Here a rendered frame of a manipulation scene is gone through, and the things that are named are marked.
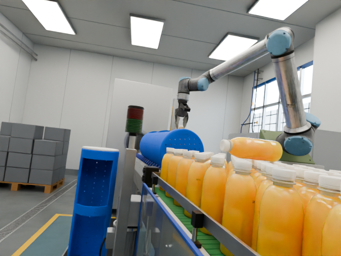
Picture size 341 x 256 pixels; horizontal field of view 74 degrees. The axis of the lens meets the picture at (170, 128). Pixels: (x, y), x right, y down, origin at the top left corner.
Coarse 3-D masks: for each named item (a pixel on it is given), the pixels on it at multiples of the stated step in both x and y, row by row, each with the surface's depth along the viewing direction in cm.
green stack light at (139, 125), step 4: (128, 120) 83; (132, 120) 82; (136, 120) 82; (140, 120) 83; (128, 124) 82; (132, 124) 82; (136, 124) 82; (140, 124) 83; (128, 128) 82; (132, 128) 82; (136, 128) 82; (140, 128) 83; (128, 132) 84; (132, 132) 82; (136, 132) 82; (140, 132) 83
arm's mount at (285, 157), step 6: (264, 132) 171; (270, 132) 172; (276, 132) 174; (282, 132) 175; (264, 138) 165; (270, 138) 166; (282, 156) 154; (288, 156) 155; (294, 156) 156; (300, 156) 158; (306, 156) 159; (294, 162) 153; (300, 162) 153; (306, 162) 154; (312, 162) 156
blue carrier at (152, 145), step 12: (156, 132) 179; (168, 132) 140; (180, 132) 137; (192, 132) 139; (144, 144) 190; (156, 144) 146; (168, 144) 135; (180, 144) 138; (192, 144) 139; (144, 156) 212; (156, 156) 144
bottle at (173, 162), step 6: (174, 156) 101; (180, 156) 102; (174, 162) 100; (168, 168) 101; (174, 168) 99; (168, 174) 101; (174, 174) 99; (168, 180) 100; (174, 180) 99; (174, 186) 99
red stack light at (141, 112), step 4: (128, 108) 83; (132, 108) 82; (136, 108) 82; (128, 112) 83; (132, 112) 82; (136, 112) 82; (140, 112) 83; (128, 116) 83; (132, 116) 82; (136, 116) 82; (140, 116) 83
